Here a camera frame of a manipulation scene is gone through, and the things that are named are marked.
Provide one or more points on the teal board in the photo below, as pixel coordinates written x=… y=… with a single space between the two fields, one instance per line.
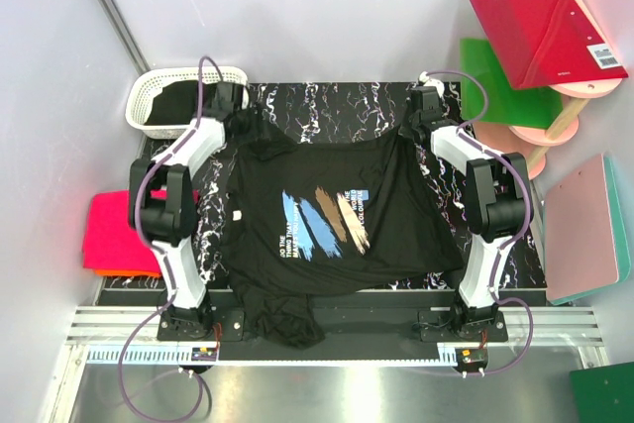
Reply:
x=616 y=205

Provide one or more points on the folded pink t-shirt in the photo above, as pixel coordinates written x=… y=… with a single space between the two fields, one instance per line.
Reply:
x=109 y=241

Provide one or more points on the folded orange t-shirt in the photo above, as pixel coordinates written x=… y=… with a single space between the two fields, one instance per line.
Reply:
x=126 y=273

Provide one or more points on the red plastic folder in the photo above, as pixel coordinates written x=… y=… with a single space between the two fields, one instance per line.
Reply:
x=543 y=43

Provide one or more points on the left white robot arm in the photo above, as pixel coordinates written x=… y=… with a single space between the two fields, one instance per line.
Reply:
x=162 y=208

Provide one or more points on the black marble pattern mat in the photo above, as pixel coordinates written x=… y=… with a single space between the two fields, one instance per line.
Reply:
x=336 y=113

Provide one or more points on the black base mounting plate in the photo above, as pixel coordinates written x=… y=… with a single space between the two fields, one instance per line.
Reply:
x=375 y=325

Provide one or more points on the dark green board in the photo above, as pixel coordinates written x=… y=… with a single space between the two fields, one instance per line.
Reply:
x=604 y=394

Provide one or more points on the aluminium rail frame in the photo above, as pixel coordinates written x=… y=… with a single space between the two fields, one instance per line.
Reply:
x=120 y=363

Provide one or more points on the pink clipboard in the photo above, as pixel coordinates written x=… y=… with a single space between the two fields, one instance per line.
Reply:
x=584 y=230

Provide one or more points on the pink wooden tiered shelf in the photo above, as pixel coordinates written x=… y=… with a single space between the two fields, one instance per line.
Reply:
x=534 y=143

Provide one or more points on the white plastic laundry basket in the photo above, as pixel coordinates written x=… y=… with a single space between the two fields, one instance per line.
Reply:
x=151 y=84

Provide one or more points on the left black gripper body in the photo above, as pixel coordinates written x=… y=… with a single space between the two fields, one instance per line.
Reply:
x=242 y=121

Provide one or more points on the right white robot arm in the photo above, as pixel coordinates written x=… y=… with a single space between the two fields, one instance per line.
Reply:
x=497 y=204

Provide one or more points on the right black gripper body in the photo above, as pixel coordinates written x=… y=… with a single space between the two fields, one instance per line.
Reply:
x=409 y=129

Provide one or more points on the black shirt in basket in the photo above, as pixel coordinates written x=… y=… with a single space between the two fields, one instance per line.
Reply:
x=177 y=104

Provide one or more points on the green plastic sheet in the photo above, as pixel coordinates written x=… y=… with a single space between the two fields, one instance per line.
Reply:
x=533 y=108

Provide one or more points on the black printed t-shirt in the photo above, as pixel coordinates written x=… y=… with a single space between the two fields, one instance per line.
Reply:
x=306 y=220

